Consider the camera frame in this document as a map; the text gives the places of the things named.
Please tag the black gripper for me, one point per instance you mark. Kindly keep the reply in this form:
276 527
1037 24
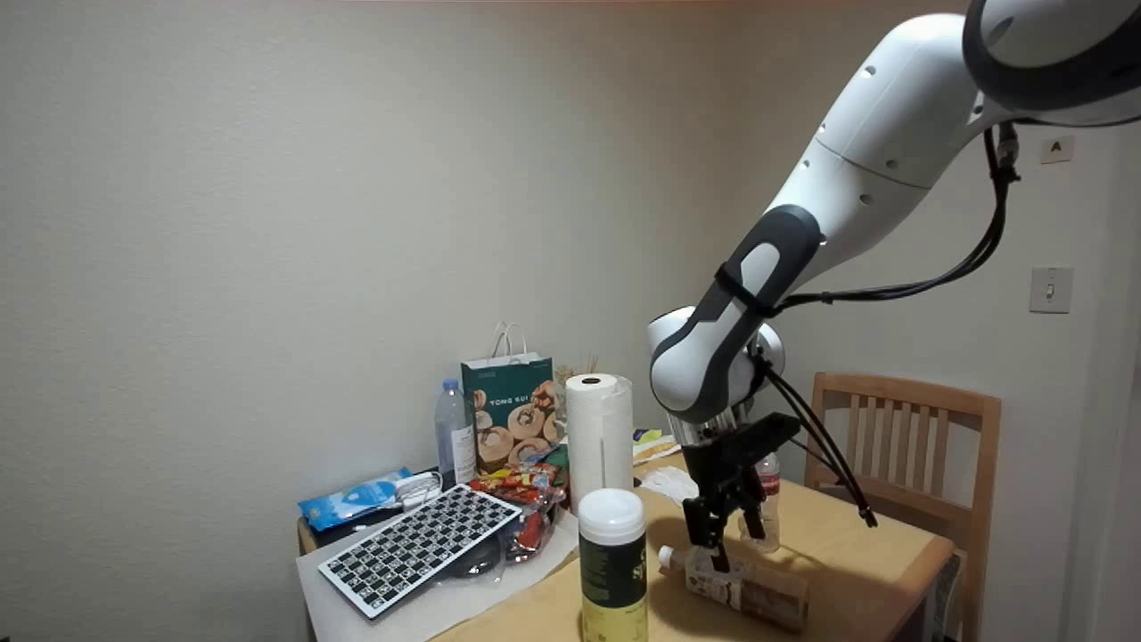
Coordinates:
718 475

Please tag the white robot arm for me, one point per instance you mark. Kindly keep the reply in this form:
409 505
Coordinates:
877 119

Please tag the small clear water bottle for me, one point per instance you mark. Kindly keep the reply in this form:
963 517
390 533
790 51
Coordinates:
774 483

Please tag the tall clear water bottle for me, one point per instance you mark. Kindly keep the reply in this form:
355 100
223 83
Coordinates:
451 441

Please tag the white plastic bag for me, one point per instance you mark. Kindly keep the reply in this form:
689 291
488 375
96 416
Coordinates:
669 483

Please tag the yellow snack package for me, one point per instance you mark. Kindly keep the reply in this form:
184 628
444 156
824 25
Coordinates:
652 451

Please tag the wipes canister white lid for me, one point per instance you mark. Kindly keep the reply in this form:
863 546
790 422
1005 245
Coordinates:
611 573

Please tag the white paper towel roll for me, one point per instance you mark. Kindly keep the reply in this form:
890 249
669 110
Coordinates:
598 431

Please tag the red snack package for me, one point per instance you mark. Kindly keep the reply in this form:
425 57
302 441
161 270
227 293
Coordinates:
510 486

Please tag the wooden chair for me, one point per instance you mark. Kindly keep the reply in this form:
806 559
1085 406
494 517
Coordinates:
974 521

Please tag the green paper gift bag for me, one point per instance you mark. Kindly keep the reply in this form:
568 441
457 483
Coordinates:
503 379

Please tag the black keyboard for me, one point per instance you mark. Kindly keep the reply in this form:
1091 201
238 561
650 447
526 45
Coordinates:
415 546

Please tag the blue plastic package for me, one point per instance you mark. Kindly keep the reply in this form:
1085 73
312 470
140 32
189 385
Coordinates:
350 501

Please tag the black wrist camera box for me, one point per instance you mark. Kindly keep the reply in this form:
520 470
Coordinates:
759 434

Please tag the white wall light switch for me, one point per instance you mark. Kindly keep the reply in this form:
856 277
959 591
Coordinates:
1049 291

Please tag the small white wall plate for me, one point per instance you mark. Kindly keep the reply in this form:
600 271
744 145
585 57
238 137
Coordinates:
1055 149

